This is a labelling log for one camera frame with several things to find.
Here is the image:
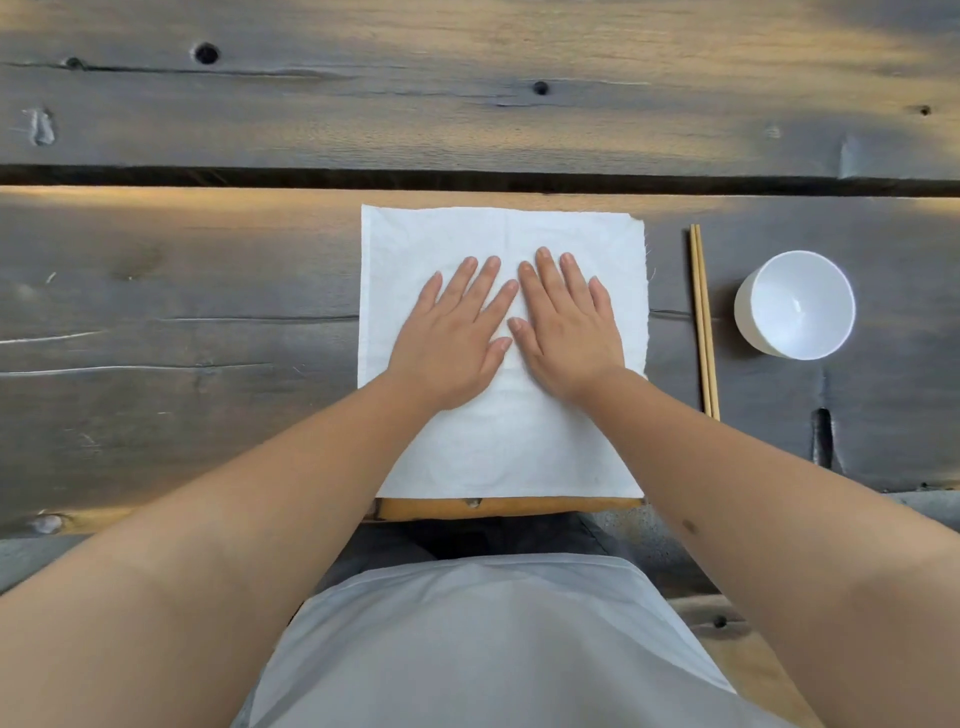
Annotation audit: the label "grey shirt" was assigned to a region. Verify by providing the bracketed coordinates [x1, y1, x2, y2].
[231, 552, 798, 728]

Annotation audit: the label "white bowl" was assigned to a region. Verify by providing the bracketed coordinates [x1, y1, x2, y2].
[733, 249, 857, 362]

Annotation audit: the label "person's left hand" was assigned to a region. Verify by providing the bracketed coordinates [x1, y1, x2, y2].
[384, 255, 521, 412]

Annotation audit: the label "wooden bench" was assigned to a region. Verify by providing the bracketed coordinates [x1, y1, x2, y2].
[667, 594, 826, 728]

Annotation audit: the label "wooden chopstick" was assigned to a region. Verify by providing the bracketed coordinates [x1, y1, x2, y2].
[689, 224, 712, 418]
[695, 223, 722, 423]

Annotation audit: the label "person's left forearm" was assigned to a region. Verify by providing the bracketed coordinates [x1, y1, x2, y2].
[0, 371, 445, 728]

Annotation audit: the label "person's right forearm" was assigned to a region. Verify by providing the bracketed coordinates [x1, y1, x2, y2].
[558, 367, 960, 728]

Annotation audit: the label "dark trousers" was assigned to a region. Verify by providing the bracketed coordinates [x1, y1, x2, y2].
[313, 511, 665, 597]

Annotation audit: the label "person's right hand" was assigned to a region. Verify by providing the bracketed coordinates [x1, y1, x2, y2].
[507, 246, 628, 406]

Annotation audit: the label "white square cloth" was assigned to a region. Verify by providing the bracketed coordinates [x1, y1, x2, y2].
[357, 204, 650, 501]

